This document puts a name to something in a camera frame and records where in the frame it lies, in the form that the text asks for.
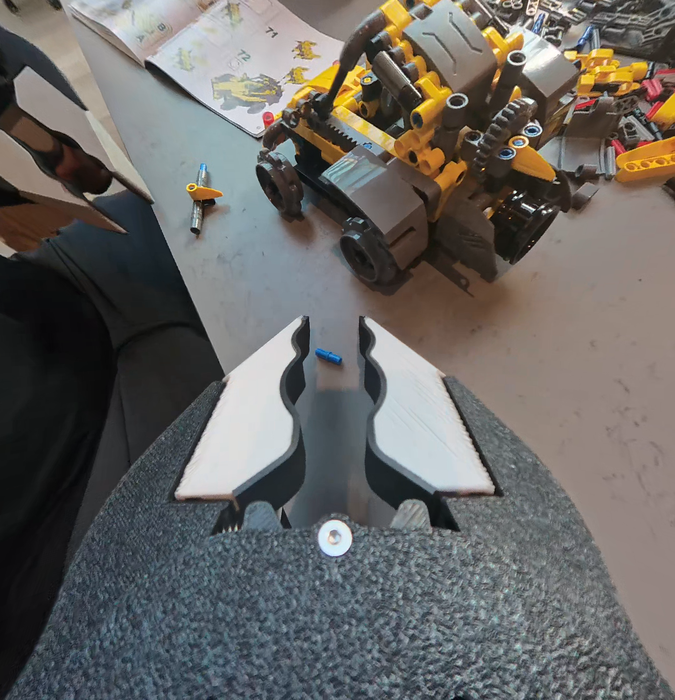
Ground wooden board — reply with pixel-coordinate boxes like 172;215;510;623
0;205;59;252

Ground instruction booklet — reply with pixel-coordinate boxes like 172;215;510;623
64;0;352;137

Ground person's dark clothing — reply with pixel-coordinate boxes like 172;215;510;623
0;191;226;700

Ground yellow thick beam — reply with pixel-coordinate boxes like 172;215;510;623
615;134;675;184

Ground grey curved panel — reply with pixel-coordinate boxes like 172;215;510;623
556;96;639;176

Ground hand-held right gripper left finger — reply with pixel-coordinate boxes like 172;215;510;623
174;315;312;528

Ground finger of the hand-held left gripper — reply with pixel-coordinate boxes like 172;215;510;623
0;127;129;235
3;65;156;205

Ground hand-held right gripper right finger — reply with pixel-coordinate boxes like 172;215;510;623
358;316;498;528

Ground yellow toy brick vehicle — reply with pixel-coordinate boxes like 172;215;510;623
255;0;601;299

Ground pile of loose brick pieces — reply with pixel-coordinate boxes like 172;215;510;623
480;0;675;209

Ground grey desk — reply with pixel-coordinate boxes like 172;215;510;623
69;0;675;695

